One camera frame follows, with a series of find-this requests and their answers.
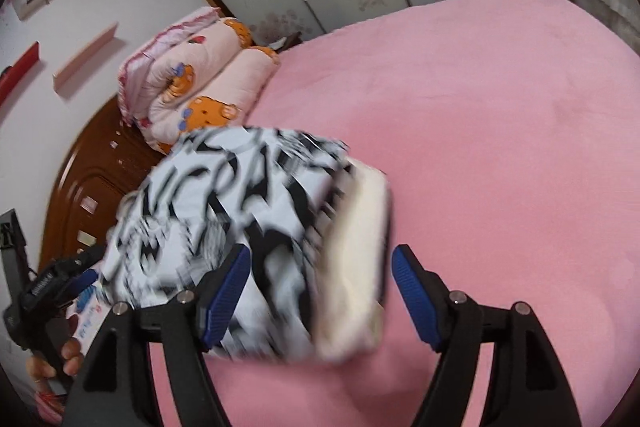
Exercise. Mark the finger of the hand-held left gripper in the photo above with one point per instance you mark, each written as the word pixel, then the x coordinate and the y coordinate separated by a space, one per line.
pixel 85 284

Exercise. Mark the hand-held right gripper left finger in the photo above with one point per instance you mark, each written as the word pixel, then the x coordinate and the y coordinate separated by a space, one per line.
pixel 227 292

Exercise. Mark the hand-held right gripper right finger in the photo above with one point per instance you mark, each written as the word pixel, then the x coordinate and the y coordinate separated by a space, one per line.
pixel 415 297

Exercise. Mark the white garment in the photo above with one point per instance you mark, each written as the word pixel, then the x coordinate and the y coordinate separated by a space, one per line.
pixel 360 257

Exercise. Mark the white black lettered jacket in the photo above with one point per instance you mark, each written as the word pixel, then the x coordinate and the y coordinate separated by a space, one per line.
pixel 210 187

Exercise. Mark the person's left hand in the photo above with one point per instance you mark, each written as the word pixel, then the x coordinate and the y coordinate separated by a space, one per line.
pixel 72 357

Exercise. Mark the brown wooden headboard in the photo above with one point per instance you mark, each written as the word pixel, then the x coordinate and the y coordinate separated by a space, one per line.
pixel 90 187

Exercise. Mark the bed with pink sheet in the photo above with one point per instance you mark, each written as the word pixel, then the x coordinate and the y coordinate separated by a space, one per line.
pixel 500 157

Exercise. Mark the folded pink bear-print quilt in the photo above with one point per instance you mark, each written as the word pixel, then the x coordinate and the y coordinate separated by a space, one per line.
pixel 200 72

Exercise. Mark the red wall shelf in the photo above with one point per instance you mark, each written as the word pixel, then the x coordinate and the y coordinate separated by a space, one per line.
pixel 22 67

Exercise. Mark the pink wall shelf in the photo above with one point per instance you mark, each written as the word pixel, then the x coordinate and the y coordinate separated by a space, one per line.
pixel 85 57

